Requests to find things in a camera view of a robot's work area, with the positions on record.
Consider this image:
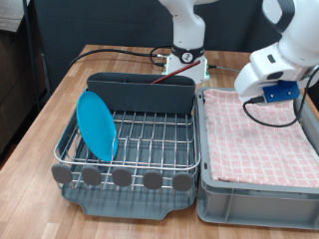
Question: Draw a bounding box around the brown wooden spoon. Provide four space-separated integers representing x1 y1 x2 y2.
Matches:
151 60 201 85

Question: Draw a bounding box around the blue plate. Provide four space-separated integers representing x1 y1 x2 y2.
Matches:
76 91 120 163

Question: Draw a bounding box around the grey plastic drain tray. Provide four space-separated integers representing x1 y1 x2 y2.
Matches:
60 89 200 221

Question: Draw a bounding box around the thick black cable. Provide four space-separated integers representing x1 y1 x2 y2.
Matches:
68 45 173 69

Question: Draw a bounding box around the pink checkered cloth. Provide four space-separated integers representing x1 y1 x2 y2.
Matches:
202 88 319 189

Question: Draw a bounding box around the black metal pole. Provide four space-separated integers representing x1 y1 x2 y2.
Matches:
22 0 43 113

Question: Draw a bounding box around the grey plastic crate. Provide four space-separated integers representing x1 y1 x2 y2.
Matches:
196 87 319 231

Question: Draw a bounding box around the dark cabinet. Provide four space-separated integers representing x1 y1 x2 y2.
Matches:
0 28 38 160

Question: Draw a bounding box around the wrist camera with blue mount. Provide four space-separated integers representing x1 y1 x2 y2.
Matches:
249 79 301 105

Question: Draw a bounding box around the steel wire dish rack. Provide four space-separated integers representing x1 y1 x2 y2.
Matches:
50 88 202 194

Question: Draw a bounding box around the dark grey cutlery holder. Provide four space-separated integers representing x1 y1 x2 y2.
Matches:
86 72 196 116

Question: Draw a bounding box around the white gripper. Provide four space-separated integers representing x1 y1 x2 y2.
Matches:
233 43 300 104

